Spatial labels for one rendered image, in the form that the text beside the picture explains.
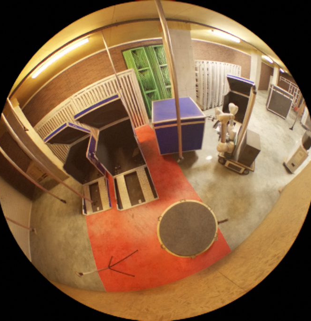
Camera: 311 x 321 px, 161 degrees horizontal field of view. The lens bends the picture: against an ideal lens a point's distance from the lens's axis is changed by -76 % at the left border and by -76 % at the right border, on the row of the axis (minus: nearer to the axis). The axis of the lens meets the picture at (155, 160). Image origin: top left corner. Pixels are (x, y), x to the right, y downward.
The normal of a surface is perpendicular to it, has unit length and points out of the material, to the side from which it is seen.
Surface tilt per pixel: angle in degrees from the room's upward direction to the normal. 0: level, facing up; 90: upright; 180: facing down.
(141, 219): 0
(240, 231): 0
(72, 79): 90
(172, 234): 0
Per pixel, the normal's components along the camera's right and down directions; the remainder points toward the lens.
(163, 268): -0.18, -0.62
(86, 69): 0.37, 0.68
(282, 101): -0.60, 0.69
